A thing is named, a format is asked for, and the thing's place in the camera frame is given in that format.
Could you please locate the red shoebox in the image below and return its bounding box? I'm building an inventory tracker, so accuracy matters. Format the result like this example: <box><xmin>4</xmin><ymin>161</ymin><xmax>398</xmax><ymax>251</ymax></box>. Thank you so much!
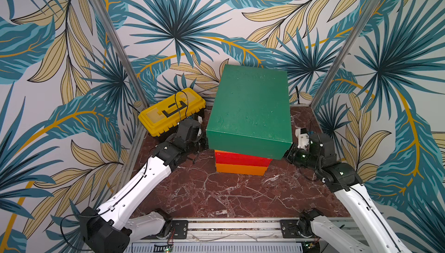
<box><xmin>214</xmin><ymin>151</ymin><xmax>272</xmax><ymax>167</ymax></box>

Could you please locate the green shoebox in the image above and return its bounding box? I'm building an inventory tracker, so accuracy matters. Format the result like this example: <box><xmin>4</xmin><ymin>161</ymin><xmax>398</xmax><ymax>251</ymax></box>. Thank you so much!
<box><xmin>206</xmin><ymin>65</ymin><xmax>293</xmax><ymax>160</ymax></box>

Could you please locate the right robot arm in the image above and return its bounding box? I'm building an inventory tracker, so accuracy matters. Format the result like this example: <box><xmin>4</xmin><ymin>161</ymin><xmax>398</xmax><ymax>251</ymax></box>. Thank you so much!
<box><xmin>282</xmin><ymin>128</ymin><xmax>410</xmax><ymax>253</ymax></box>

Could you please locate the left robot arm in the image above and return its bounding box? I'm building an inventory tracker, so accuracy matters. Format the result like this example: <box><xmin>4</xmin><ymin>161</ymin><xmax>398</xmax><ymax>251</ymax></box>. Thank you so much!
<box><xmin>79</xmin><ymin>119</ymin><xmax>207</xmax><ymax>253</ymax></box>

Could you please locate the yellow and black toolbox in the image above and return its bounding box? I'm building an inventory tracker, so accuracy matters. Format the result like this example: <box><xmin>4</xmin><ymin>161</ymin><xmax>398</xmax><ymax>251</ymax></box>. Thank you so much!
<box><xmin>138</xmin><ymin>88</ymin><xmax>206</xmax><ymax>137</ymax></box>

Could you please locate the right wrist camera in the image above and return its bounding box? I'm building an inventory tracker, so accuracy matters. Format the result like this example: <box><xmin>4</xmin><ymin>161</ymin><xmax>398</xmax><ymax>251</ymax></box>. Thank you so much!
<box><xmin>295</xmin><ymin>128</ymin><xmax>309</xmax><ymax>151</ymax></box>

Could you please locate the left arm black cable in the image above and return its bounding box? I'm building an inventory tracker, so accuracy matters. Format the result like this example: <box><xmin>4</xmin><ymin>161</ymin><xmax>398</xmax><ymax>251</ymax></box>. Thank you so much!
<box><xmin>173</xmin><ymin>90</ymin><xmax>190</xmax><ymax>120</ymax></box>

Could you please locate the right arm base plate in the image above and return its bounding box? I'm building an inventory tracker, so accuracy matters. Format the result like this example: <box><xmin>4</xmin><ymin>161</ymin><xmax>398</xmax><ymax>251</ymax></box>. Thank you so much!
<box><xmin>279</xmin><ymin>217</ymin><xmax>318</xmax><ymax>239</ymax></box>

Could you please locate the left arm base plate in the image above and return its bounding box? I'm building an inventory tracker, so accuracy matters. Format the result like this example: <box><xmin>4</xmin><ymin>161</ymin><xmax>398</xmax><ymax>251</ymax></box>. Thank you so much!
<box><xmin>155</xmin><ymin>220</ymin><xmax>189</xmax><ymax>240</ymax></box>

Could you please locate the left aluminium frame post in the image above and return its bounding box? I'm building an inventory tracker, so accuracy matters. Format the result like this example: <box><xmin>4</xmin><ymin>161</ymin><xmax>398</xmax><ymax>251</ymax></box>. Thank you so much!
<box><xmin>90</xmin><ymin>0</ymin><xmax>149</xmax><ymax>108</ymax></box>

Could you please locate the aluminium frame post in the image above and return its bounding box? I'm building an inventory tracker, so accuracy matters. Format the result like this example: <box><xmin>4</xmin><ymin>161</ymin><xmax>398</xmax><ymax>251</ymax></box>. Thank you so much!
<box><xmin>309</xmin><ymin>0</ymin><xmax>380</xmax><ymax>110</ymax></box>
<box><xmin>90</xmin><ymin>0</ymin><xmax>149</xmax><ymax>108</ymax></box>

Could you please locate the right aluminium frame post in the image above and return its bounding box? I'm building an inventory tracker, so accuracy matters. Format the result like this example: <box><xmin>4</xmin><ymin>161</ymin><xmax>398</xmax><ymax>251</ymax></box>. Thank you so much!
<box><xmin>309</xmin><ymin>0</ymin><xmax>380</xmax><ymax>110</ymax></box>

